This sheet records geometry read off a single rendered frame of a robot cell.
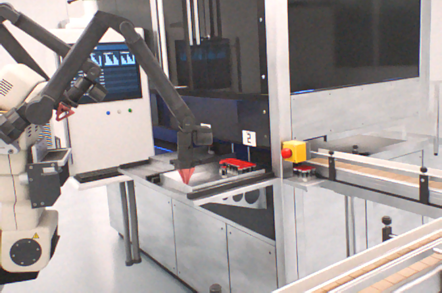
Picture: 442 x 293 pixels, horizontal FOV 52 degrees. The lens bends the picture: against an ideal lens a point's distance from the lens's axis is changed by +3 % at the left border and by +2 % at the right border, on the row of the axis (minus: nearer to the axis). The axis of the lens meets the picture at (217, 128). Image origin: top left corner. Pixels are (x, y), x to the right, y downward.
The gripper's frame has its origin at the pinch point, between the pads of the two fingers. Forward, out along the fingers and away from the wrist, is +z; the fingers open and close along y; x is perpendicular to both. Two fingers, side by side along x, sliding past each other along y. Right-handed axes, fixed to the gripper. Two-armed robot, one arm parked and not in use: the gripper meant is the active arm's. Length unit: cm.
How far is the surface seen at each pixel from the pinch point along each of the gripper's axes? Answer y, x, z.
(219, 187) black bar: 9.5, -8.5, 1.1
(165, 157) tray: 19, 53, 0
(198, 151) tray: 39, 54, -1
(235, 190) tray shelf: 15.0, -11.3, 2.3
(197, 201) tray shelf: -1.7, -11.4, 3.7
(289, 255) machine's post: 41, -13, 33
